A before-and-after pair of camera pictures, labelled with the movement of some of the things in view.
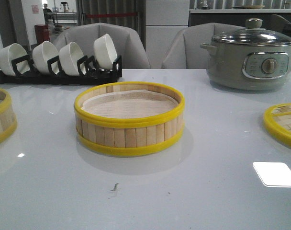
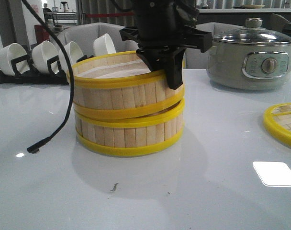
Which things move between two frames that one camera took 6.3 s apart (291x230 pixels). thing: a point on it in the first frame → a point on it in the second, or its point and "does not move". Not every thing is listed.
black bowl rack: [85, 71] does not move
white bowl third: [69, 54] does not move
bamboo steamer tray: [4, 121] → [119, 85]
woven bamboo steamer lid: [282, 121] does not move
